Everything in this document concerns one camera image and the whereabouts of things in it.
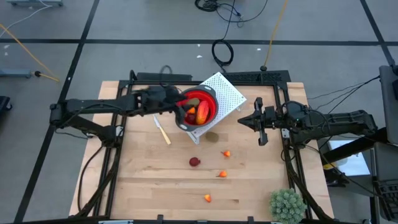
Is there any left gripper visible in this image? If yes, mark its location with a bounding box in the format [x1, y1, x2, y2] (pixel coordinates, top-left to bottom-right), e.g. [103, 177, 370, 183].
[137, 85, 196, 115]

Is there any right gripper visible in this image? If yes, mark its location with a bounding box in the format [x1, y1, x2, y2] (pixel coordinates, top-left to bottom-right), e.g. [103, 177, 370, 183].
[238, 96, 283, 147]

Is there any red orange toy mango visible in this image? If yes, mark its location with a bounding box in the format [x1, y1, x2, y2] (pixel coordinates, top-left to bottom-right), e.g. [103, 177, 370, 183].
[195, 100, 210, 126]

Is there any red collapsible bowl grey rim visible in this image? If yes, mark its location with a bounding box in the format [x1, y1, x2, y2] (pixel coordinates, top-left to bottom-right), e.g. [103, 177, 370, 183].
[174, 84, 220, 133]

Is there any black rectangular box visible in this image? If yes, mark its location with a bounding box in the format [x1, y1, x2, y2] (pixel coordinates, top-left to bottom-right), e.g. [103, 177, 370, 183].
[136, 72, 193, 82]

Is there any white perforated metal riser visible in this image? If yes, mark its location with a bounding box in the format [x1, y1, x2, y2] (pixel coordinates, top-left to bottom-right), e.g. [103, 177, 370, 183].
[170, 72, 248, 146]

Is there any black perforated box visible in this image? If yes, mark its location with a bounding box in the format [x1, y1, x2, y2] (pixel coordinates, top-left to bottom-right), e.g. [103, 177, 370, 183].
[222, 70, 292, 83]

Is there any green artificial plant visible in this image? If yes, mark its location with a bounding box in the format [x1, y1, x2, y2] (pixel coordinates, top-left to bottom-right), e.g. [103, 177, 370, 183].
[269, 188, 308, 224]

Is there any black diagonal beam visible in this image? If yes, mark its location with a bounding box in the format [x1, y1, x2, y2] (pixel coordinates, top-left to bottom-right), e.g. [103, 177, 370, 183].
[322, 127, 389, 162]

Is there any white sheet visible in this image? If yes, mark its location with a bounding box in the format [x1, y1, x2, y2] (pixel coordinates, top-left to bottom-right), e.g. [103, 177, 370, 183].
[328, 139, 371, 177]

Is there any grey cabinet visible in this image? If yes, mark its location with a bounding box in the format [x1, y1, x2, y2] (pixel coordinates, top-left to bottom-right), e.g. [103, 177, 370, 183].
[378, 64, 398, 146]

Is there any black keyboard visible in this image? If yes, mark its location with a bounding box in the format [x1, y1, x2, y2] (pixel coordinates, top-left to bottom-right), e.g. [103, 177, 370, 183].
[374, 180, 398, 222]

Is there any grey metal floor bar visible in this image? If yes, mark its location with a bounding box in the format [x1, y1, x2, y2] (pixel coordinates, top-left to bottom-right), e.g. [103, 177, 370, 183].
[0, 68, 34, 78]

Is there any black floor stand foot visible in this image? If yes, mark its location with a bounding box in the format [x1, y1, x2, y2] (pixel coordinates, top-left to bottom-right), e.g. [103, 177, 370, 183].
[0, 95, 13, 113]

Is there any grey metal floor base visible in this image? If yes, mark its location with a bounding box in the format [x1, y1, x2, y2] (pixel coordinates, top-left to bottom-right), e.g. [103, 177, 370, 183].
[6, 0, 64, 7]

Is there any knife with cream handle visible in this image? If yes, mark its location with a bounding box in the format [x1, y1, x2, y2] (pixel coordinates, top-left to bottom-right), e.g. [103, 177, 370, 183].
[152, 113, 172, 146]

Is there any black aluminium rig frame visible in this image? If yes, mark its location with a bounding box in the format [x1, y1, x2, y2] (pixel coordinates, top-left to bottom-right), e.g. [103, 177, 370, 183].
[68, 70, 335, 224]

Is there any black coiled floor cable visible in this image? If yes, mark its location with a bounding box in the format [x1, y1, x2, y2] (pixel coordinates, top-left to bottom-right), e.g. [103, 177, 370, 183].
[211, 0, 237, 73]

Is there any yellow hanging cable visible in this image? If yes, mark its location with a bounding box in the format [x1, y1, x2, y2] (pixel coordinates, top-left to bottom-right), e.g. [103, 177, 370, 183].
[260, 0, 290, 72]
[0, 23, 60, 83]

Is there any black cable bundle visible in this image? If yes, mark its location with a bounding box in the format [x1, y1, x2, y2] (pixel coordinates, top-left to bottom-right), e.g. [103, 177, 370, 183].
[194, 0, 269, 24]

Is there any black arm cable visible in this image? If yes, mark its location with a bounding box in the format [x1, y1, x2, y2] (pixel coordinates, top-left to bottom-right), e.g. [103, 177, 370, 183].
[76, 144, 105, 214]

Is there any white floor cable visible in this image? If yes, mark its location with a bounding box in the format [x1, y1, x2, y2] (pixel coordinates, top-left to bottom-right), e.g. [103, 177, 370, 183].
[0, 4, 52, 30]

